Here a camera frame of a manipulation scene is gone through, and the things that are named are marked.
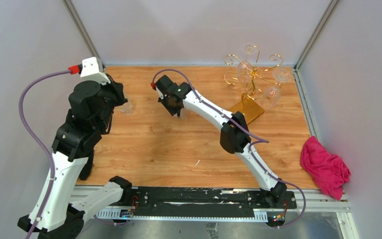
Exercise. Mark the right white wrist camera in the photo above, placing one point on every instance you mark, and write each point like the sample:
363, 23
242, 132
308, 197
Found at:
160, 94

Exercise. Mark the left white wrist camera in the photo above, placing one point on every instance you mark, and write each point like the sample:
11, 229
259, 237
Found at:
92, 70

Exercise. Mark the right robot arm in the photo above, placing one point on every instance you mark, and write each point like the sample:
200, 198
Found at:
235, 137

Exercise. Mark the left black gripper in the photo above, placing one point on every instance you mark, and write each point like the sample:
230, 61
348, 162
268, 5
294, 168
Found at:
117, 88

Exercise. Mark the aluminium frame rail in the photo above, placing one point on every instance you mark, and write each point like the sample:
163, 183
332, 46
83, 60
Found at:
316, 217

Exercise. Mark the clear wine glass back top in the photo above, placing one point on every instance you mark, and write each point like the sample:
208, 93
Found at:
244, 68

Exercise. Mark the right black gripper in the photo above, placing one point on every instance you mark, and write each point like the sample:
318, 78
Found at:
172, 111

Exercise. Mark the pink cloth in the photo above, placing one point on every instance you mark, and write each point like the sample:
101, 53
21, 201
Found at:
328, 171

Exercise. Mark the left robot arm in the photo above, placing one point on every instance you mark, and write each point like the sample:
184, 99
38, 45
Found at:
72, 152

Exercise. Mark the gold wire glass rack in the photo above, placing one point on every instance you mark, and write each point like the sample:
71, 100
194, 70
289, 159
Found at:
250, 100

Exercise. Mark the clear ribbed wine glass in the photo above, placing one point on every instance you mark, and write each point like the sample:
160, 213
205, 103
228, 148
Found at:
126, 108

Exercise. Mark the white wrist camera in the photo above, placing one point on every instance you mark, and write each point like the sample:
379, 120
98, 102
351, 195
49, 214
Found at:
92, 70
160, 94

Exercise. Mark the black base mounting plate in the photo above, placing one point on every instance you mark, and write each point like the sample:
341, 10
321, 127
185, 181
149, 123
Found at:
187, 202

